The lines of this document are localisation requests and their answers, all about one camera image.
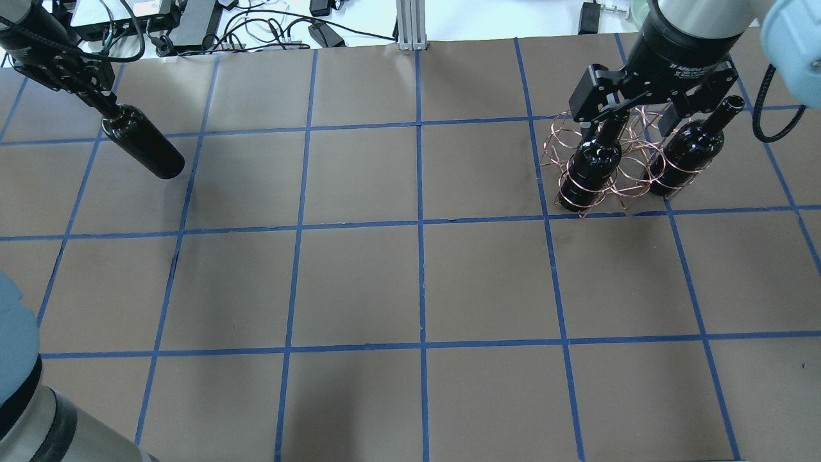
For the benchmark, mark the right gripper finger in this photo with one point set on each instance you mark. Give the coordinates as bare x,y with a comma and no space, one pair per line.
611,128
672,117

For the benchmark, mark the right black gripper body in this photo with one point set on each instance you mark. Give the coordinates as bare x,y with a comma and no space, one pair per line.
681,52

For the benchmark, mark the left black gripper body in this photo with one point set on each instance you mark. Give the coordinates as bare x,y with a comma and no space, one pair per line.
40,43

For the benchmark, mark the dark wine bottle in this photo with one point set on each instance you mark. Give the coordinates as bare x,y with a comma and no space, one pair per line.
130,129

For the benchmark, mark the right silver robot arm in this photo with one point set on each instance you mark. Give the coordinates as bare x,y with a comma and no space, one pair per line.
682,59

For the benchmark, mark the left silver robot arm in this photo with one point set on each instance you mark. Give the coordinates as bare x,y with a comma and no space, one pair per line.
38,422

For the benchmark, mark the dark bottle in basket end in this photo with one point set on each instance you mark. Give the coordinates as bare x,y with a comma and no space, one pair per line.
589,173

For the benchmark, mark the dark bottle in basket side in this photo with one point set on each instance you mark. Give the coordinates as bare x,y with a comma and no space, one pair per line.
692,149

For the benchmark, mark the black power brick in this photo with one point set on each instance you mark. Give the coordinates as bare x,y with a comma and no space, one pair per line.
325,36

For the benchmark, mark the copper wire wine basket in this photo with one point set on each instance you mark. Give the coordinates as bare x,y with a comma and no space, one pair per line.
649,163

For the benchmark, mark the aluminium frame post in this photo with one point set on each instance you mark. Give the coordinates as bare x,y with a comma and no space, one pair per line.
411,23

